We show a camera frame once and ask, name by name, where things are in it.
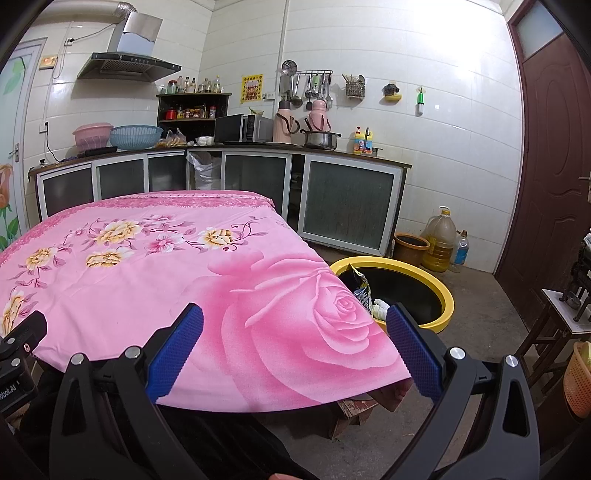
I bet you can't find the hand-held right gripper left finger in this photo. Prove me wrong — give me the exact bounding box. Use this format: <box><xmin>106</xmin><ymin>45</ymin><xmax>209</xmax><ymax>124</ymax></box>
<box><xmin>48</xmin><ymin>302</ymin><xmax>205</xmax><ymax>480</ymax></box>

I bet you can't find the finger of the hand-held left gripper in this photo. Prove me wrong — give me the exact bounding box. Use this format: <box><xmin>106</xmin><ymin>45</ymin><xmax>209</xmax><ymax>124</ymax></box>
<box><xmin>0</xmin><ymin>310</ymin><xmax>48</xmax><ymax>361</ymax></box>

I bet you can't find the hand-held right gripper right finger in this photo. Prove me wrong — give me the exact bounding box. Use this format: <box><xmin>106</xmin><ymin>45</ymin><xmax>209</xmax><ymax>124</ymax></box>
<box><xmin>387</xmin><ymin>303</ymin><xmax>541</xmax><ymax>480</ymax></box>

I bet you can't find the yellow-rimmed black trash bin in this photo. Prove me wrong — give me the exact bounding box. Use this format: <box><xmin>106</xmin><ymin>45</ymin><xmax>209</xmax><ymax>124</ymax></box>
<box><xmin>330</xmin><ymin>257</ymin><xmax>455</xmax><ymax>334</ymax></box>

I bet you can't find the silver foil snack bag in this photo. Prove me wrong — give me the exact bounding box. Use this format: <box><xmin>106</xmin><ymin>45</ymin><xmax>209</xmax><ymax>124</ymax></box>
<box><xmin>349</xmin><ymin>264</ymin><xmax>375</xmax><ymax>317</ymax></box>

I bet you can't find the pink floral tablecloth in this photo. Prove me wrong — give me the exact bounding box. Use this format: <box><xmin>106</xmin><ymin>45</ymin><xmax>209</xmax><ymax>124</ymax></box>
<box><xmin>0</xmin><ymin>190</ymin><xmax>413</xmax><ymax>411</ymax></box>

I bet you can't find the wooden stool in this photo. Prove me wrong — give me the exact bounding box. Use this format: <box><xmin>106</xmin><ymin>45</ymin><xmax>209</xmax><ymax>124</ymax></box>
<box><xmin>330</xmin><ymin>378</ymin><xmax>414</xmax><ymax>439</ymax></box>

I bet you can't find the brown ceramic jar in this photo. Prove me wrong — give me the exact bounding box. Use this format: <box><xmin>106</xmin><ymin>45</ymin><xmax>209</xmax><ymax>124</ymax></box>
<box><xmin>393</xmin><ymin>232</ymin><xmax>431</xmax><ymax>267</ymax></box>

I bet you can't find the person's black garment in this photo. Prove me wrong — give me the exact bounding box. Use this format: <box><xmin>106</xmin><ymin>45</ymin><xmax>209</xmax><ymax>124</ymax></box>
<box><xmin>18</xmin><ymin>364</ymin><xmax>324</xmax><ymax>480</ymax></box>

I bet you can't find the cooking oil jug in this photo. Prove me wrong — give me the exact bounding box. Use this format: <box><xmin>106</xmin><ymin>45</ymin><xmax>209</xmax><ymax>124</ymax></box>
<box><xmin>421</xmin><ymin>206</ymin><xmax>458</xmax><ymax>273</ymax></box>

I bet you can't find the blue-label water bottle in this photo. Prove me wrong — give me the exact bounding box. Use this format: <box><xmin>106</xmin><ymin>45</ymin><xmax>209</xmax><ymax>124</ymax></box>
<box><xmin>455</xmin><ymin>230</ymin><xmax>471</xmax><ymax>267</ymax></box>

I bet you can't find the small wooden table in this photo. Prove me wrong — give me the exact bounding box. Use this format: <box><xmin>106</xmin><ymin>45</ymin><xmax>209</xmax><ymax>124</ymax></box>
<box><xmin>515</xmin><ymin>288</ymin><xmax>591</xmax><ymax>384</ymax></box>

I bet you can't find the orange plastic basket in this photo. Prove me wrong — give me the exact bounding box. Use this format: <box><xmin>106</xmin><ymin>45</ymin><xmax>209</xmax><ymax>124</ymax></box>
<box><xmin>563</xmin><ymin>340</ymin><xmax>591</xmax><ymax>418</ymax></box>

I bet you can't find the kitchen counter cabinet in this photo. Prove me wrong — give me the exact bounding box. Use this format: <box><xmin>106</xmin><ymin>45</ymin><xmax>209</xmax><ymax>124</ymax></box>
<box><xmin>28</xmin><ymin>143</ymin><xmax>413</xmax><ymax>257</ymax></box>

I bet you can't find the metal hand-crank machine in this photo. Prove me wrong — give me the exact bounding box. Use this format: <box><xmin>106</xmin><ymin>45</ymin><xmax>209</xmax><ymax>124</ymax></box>
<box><xmin>561</xmin><ymin>234</ymin><xmax>591</xmax><ymax>324</ymax></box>

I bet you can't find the white woven sack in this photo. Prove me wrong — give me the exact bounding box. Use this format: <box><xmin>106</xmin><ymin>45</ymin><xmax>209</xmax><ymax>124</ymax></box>
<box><xmin>186</xmin><ymin>152</ymin><xmax>222</xmax><ymax>191</ymax></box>

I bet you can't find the flower-painted glass door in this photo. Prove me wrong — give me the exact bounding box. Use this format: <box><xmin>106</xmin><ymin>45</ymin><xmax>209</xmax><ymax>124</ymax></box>
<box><xmin>0</xmin><ymin>39</ymin><xmax>47</xmax><ymax>252</ymax></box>

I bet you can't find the pink plastic basin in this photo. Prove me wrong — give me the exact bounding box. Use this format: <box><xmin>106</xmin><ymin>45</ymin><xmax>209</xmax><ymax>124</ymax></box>
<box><xmin>72</xmin><ymin>123</ymin><xmax>115</xmax><ymax>151</ymax></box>

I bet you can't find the clear bag of food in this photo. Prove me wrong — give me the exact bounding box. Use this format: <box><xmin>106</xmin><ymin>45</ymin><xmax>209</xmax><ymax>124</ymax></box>
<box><xmin>157</xmin><ymin>128</ymin><xmax>188</xmax><ymax>149</ymax></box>

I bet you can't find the blue plastic basket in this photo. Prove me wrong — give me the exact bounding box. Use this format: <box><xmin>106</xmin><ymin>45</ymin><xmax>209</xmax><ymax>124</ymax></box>
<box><xmin>109</xmin><ymin>125</ymin><xmax>164</xmax><ymax>151</ymax></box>

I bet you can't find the yellow detergent bottle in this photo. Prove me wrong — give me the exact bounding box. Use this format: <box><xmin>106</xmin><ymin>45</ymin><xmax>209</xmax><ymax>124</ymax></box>
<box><xmin>353</xmin><ymin>127</ymin><xmax>374</xmax><ymax>155</ymax></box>

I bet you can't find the dark wooden spice shelf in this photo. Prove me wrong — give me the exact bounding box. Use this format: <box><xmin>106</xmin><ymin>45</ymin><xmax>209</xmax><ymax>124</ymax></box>
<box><xmin>156</xmin><ymin>92</ymin><xmax>232</xmax><ymax>134</ymax></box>

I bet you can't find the black microwave oven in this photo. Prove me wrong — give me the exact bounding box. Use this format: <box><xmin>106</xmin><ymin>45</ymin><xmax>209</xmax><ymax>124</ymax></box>
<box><xmin>213</xmin><ymin>114</ymin><xmax>274</xmax><ymax>144</ymax></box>

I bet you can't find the brown wooden door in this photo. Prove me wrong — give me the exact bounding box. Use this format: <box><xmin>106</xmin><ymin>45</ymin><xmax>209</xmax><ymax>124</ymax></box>
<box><xmin>494</xmin><ymin>0</ymin><xmax>591</xmax><ymax>333</ymax></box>

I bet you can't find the steel cooking pot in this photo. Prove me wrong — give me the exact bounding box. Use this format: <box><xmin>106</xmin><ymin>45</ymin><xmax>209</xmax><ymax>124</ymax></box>
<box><xmin>300</xmin><ymin>129</ymin><xmax>341</xmax><ymax>151</ymax></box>

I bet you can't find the row of red spice jars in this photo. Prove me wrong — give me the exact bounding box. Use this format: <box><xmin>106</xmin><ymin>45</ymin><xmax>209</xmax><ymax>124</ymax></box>
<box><xmin>164</xmin><ymin>105</ymin><xmax>217</xmax><ymax>120</ymax></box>

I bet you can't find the pale pink thermos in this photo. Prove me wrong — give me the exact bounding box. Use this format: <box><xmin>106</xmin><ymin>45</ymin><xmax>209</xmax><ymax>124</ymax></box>
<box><xmin>273</xmin><ymin>102</ymin><xmax>301</xmax><ymax>144</ymax></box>

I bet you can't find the rose pink thermos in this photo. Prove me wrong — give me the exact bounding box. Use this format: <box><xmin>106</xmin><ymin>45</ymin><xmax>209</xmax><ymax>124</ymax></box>
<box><xmin>305</xmin><ymin>99</ymin><xmax>332</xmax><ymax>132</ymax></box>

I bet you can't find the row of glass condiment bottles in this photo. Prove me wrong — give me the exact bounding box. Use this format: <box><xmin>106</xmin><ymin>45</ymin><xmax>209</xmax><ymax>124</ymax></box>
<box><xmin>157</xmin><ymin>76</ymin><xmax>225</xmax><ymax>94</ymax></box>

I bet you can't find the metal chopstick holder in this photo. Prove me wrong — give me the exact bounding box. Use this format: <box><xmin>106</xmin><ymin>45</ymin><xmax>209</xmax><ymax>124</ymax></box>
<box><xmin>342</xmin><ymin>74</ymin><xmax>366</xmax><ymax>99</ymax></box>

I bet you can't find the steel range hood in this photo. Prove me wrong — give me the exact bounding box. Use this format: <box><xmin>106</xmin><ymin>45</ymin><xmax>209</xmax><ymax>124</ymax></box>
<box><xmin>76</xmin><ymin>4</ymin><xmax>182</xmax><ymax>83</ymax></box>

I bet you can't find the rack of hanging kitchen utensils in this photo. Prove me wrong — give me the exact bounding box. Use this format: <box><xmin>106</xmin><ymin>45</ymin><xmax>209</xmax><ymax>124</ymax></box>
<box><xmin>280</xmin><ymin>60</ymin><xmax>334</xmax><ymax>112</ymax></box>

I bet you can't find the yellow wall poster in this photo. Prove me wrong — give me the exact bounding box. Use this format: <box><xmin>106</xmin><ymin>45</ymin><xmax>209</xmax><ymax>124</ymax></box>
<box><xmin>241</xmin><ymin>74</ymin><xmax>264</xmax><ymax>103</ymax></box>

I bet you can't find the white wall pipe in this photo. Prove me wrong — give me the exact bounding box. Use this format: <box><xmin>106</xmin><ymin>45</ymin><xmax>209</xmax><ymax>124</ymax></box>
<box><xmin>277</xmin><ymin>0</ymin><xmax>289</xmax><ymax>100</ymax></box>

